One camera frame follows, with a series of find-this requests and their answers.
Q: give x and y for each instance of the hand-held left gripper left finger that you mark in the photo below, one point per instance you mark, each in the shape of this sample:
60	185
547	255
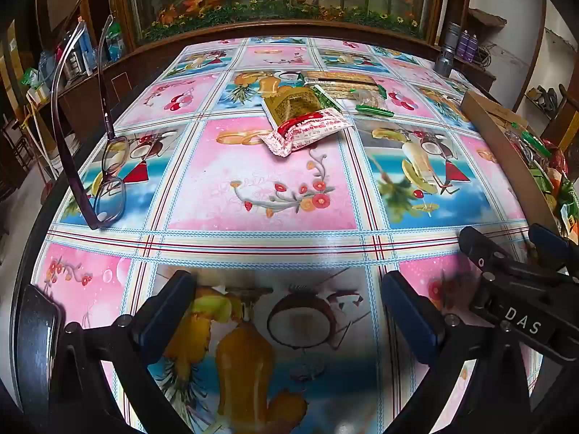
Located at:
169	321

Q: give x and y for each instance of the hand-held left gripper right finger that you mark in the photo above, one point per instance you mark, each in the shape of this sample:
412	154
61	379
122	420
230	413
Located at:
409	321

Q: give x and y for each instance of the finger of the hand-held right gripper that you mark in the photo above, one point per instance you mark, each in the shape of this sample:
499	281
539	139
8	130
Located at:
549	242
479	244

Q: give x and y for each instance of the cardboard box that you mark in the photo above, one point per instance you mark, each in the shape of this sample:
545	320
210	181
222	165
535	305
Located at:
502	144

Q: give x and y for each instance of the small green snack packet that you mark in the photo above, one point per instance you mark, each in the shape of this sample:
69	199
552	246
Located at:
324	97

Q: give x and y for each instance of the yellow snack packet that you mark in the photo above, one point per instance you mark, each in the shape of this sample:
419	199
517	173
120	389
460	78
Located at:
291	101

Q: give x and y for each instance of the pile of assorted snack packets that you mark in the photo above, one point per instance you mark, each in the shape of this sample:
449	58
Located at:
554	176

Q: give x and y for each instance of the slim green snack packet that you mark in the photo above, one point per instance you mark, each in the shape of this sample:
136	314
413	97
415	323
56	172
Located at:
373	109

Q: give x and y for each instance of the clear cookie packet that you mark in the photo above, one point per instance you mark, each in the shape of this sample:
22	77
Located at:
366	97

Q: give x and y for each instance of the grey metal flashlight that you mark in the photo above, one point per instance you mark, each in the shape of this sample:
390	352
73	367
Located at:
445	61

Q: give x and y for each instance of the red and white snack packet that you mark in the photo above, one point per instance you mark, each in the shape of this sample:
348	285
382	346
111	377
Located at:
312	129

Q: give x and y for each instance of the green-ended cracker packet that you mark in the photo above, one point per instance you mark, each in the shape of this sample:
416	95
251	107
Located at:
343	82

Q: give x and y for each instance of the wooden corner shelf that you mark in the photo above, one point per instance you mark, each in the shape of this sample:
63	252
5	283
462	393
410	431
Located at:
486	18

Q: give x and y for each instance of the green plastic bag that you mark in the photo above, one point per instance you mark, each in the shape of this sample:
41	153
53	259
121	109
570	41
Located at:
30	77

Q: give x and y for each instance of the clear plastic water bottle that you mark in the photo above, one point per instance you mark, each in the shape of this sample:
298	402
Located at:
47	68

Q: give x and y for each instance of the green and white carton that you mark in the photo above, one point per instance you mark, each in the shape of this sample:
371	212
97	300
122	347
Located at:
115	43

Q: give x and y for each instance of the purple frame eyeglasses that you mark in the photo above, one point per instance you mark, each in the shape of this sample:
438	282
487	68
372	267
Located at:
113	190

